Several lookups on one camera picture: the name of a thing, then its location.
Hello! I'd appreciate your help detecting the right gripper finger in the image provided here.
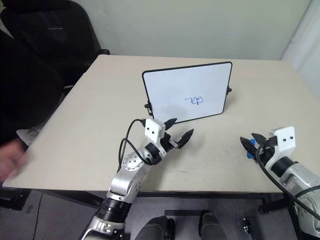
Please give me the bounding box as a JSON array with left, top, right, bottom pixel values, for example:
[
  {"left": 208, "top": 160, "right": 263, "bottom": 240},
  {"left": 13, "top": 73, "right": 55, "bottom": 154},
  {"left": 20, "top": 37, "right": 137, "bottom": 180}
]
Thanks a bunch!
[
  {"left": 239, "top": 136, "right": 260, "bottom": 161},
  {"left": 250, "top": 133, "right": 267, "bottom": 146}
]

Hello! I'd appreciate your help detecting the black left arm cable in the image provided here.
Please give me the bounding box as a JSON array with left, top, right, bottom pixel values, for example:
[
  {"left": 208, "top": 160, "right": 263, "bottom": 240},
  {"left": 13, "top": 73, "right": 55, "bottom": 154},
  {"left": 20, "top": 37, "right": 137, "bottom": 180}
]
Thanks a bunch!
[{"left": 119, "top": 119, "right": 154, "bottom": 174}]

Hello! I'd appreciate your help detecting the dark rounded shape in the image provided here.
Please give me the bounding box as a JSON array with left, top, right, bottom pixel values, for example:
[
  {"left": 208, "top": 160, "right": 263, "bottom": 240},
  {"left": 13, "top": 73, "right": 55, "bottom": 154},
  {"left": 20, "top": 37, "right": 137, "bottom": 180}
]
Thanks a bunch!
[
  {"left": 134, "top": 215, "right": 176, "bottom": 240},
  {"left": 198, "top": 212, "right": 228, "bottom": 240}
]

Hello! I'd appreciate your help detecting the blue block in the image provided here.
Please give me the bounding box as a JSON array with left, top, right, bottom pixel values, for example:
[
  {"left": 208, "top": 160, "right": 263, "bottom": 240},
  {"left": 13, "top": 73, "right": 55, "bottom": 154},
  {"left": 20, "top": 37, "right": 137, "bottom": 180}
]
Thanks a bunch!
[{"left": 246, "top": 139, "right": 257, "bottom": 159}]

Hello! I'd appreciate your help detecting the black metal table frame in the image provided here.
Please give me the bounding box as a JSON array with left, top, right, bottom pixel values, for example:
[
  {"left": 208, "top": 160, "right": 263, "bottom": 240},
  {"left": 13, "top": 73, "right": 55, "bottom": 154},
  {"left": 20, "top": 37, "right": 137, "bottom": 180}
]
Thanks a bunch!
[{"left": 0, "top": 188, "right": 295, "bottom": 215}]

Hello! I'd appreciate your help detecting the black office chair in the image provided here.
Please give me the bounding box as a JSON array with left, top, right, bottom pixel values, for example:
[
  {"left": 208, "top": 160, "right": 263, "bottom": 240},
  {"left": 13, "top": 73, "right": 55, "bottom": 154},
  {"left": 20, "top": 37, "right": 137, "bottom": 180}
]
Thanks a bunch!
[{"left": 0, "top": 0, "right": 111, "bottom": 101}]

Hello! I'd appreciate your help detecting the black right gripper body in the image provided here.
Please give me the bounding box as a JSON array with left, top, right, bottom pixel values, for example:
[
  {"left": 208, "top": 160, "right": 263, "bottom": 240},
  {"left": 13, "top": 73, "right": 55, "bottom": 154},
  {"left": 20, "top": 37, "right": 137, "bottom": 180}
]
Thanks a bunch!
[{"left": 258, "top": 135, "right": 278, "bottom": 151}]

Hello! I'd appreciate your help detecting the small black floor object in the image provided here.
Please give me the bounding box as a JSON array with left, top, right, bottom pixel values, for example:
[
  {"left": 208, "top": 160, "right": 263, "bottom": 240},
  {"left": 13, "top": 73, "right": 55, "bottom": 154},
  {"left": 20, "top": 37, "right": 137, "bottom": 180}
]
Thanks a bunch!
[{"left": 241, "top": 215, "right": 252, "bottom": 235}]

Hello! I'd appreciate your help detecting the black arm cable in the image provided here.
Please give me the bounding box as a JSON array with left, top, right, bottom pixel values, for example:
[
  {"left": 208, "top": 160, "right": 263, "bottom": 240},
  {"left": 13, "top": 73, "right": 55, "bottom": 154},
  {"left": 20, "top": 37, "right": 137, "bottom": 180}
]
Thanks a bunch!
[
  {"left": 255, "top": 144, "right": 320, "bottom": 219},
  {"left": 119, "top": 119, "right": 154, "bottom": 174}
]

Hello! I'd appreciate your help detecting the person in dark clothing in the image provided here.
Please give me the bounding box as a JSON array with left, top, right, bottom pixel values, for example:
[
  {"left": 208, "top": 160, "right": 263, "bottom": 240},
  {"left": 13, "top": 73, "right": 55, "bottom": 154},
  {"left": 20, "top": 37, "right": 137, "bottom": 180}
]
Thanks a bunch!
[{"left": 0, "top": 29, "right": 65, "bottom": 151}]

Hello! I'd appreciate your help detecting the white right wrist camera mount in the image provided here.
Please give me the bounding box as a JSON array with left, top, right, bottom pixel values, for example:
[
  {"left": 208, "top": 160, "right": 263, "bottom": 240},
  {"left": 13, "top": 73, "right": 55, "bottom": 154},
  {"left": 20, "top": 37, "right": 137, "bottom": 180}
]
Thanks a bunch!
[{"left": 264, "top": 126, "right": 297, "bottom": 171}]

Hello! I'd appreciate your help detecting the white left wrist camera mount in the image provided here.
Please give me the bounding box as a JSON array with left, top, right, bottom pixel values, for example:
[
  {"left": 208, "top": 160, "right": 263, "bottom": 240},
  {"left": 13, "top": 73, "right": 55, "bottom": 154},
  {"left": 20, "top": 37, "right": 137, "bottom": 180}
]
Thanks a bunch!
[{"left": 144, "top": 118, "right": 166, "bottom": 146}]

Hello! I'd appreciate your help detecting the black framed whiteboard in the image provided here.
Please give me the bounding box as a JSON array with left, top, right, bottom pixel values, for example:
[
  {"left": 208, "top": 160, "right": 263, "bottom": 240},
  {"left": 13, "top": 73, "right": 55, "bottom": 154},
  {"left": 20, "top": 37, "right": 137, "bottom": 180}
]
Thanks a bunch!
[{"left": 141, "top": 61, "right": 233, "bottom": 125}]

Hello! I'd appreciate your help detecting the white curtain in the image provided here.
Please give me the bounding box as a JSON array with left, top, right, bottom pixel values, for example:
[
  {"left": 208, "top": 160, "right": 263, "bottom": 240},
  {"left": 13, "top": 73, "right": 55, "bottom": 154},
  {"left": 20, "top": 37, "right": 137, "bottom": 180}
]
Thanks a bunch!
[{"left": 281, "top": 0, "right": 320, "bottom": 89}]

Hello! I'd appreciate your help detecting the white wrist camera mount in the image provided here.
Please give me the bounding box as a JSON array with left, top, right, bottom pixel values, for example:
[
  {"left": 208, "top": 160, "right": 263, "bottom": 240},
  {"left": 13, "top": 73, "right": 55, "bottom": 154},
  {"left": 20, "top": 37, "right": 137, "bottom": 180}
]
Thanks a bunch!
[
  {"left": 144, "top": 118, "right": 166, "bottom": 146},
  {"left": 264, "top": 126, "right": 297, "bottom": 171}
]

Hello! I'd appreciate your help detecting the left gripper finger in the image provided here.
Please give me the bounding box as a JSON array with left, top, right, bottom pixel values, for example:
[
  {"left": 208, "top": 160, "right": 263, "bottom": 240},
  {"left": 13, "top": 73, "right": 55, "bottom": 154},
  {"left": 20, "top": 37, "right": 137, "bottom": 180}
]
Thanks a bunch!
[
  {"left": 163, "top": 118, "right": 178, "bottom": 131},
  {"left": 174, "top": 128, "right": 195, "bottom": 149}
]

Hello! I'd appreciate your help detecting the blurred bare person hand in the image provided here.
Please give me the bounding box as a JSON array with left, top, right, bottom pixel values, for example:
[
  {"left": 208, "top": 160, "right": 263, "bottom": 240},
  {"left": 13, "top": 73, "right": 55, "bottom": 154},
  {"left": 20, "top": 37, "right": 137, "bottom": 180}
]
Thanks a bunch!
[{"left": 0, "top": 138, "right": 30, "bottom": 184}]

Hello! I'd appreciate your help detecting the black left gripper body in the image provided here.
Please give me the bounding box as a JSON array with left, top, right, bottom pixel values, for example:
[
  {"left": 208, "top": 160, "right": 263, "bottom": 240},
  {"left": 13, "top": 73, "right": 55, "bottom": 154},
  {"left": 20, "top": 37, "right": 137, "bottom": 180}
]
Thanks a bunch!
[{"left": 159, "top": 131, "right": 179, "bottom": 154}]

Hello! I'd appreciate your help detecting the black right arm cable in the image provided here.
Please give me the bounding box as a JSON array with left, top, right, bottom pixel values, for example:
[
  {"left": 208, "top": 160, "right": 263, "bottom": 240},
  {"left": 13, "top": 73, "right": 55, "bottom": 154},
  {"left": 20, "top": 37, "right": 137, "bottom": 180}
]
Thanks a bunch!
[{"left": 255, "top": 144, "right": 320, "bottom": 219}]

